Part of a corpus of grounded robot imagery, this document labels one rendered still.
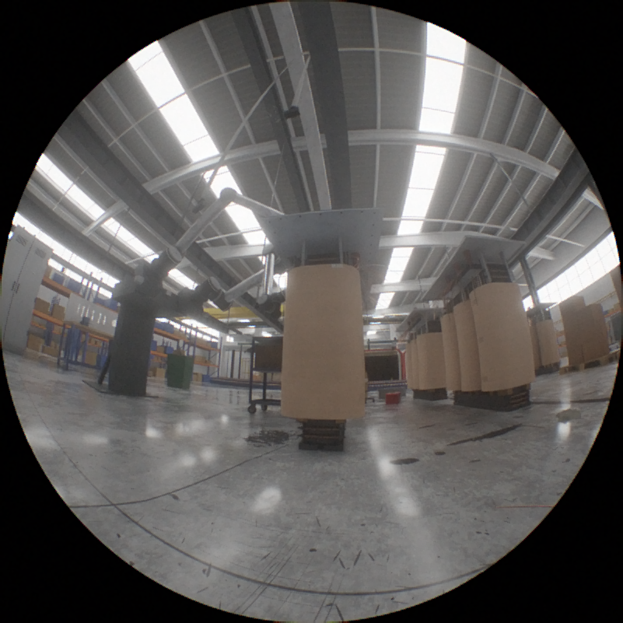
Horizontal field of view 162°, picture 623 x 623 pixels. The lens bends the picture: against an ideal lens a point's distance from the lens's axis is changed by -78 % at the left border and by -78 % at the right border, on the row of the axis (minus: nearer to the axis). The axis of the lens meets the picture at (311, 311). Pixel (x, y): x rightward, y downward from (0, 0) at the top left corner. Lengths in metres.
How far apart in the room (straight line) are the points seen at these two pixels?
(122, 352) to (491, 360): 3.76
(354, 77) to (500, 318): 9.28
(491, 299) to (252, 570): 2.22
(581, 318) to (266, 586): 4.94
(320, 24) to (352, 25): 5.48
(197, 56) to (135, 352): 10.18
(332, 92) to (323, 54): 0.77
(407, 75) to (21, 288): 12.33
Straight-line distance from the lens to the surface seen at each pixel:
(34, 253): 4.96
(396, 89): 10.52
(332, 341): 1.15
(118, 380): 2.92
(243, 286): 2.67
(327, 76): 4.43
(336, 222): 1.44
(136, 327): 3.02
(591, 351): 4.82
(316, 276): 1.29
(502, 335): 2.11
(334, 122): 4.71
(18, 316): 4.80
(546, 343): 6.45
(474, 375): 2.44
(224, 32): 10.24
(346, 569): 0.53
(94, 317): 5.59
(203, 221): 2.36
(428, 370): 3.83
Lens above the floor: 0.40
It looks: 19 degrees up
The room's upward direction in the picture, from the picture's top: 1 degrees clockwise
